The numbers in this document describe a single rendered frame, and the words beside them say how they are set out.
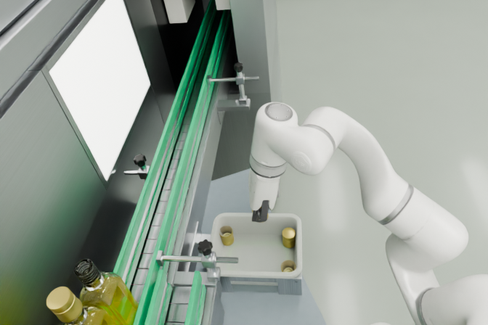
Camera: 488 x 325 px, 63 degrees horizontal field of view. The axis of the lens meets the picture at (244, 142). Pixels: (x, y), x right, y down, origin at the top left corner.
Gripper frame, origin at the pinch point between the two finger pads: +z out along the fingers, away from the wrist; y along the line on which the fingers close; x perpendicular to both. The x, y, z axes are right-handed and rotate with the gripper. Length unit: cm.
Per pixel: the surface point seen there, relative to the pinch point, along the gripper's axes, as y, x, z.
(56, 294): 27.1, -32.6, -16.1
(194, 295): 20.0, -13.4, 0.5
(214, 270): 12.9, -9.6, 4.6
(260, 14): -71, 4, -10
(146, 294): 19.0, -22.7, 2.4
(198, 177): -17.7, -14.1, 11.3
